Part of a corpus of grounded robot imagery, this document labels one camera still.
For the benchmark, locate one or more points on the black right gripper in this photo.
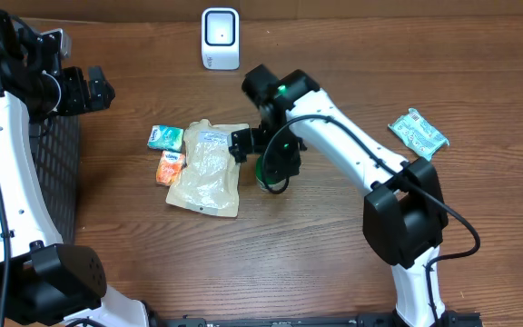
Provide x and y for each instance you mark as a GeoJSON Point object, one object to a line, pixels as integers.
{"type": "Point", "coordinates": [286, 166]}

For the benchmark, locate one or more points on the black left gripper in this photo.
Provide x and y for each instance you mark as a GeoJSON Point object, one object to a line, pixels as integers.
{"type": "Point", "coordinates": [83, 101]}

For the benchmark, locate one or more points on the green lid jar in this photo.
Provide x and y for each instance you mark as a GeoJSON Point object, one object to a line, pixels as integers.
{"type": "Point", "coordinates": [269, 184]}

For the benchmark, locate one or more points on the beige pouch bag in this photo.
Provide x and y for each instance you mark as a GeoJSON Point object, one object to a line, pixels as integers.
{"type": "Point", "coordinates": [208, 184]}

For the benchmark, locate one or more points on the green tissue packet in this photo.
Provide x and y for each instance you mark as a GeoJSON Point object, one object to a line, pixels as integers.
{"type": "Point", "coordinates": [166, 138]}

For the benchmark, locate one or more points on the orange tissue packet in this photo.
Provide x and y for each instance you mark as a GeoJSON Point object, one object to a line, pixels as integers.
{"type": "Point", "coordinates": [169, 167]}

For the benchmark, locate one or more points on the teal wipes packet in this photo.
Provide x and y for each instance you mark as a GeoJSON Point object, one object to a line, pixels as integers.
{"type": "Point", "coordinates": [418, 134]}

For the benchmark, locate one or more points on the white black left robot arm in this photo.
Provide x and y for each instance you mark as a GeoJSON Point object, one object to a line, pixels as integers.
{"type": "Point", "coordinates": [42, 278]}

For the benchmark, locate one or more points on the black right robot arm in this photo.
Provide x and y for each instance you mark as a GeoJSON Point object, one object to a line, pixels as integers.
{"type": "Point", "coordinates": [402, 218]}

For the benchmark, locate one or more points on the white barcode scanner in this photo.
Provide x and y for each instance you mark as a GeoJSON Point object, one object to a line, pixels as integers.
{"type": "Point", "coordinates": [220, 39]}

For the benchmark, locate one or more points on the grey plastic basket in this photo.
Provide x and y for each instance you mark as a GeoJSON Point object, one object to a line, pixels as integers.
{"type": "Point", "coordinates": [38, 177]}

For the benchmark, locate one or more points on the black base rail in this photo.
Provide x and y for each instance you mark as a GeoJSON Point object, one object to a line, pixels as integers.
{"type": "Point", "coordinates": [449, 318]}

